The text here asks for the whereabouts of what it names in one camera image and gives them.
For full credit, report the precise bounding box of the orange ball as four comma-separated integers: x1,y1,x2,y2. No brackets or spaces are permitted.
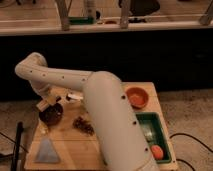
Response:
151,145,164,160

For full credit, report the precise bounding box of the orange bowl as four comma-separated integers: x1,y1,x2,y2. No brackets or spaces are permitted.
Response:
126,87,149,109

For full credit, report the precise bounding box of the dark brown crumb pile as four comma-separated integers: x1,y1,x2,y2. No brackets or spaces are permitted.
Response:
73,117,94,135

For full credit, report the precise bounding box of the purple bowl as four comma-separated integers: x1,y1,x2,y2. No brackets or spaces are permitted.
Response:
39,103,63,126

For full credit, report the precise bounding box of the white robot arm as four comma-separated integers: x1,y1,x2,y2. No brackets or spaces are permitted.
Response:
15,52,160,171

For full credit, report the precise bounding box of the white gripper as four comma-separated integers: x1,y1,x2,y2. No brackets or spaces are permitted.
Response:
42,89,61,106

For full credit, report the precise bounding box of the grey triangular cloth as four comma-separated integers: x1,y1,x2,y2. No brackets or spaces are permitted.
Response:
35,138,60,164

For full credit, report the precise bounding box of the green plastic tray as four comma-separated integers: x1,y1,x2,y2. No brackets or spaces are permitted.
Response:
136,112,172,164

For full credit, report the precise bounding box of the clear item in tray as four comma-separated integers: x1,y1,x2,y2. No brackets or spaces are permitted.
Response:
142,124,154,141

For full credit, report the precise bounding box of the black vertical pole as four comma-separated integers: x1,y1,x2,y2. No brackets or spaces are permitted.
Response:
10,122,23,171

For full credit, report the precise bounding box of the white marker with black cap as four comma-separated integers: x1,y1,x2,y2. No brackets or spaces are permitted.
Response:
66,93,83,101

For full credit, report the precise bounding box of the black floor cable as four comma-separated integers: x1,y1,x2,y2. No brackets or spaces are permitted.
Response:
169,132,213,171

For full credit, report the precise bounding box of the beige eraser block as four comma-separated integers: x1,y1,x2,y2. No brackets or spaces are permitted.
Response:
36,100,49,112

